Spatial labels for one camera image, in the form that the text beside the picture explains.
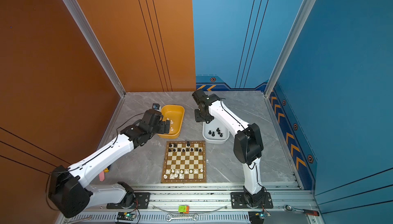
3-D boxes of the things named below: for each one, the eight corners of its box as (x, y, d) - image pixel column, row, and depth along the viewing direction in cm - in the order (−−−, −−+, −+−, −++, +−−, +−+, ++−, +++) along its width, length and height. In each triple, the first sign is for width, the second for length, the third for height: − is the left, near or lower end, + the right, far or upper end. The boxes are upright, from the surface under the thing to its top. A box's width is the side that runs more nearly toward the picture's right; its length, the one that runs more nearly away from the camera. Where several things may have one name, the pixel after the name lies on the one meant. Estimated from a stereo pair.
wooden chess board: (161, 182, 80) (160, 181, 79) (167, 142, 95) (167, 140, 94) (206, 182, 80) (206, 181, 79) (205, 142, 95) (206, 140, 94)
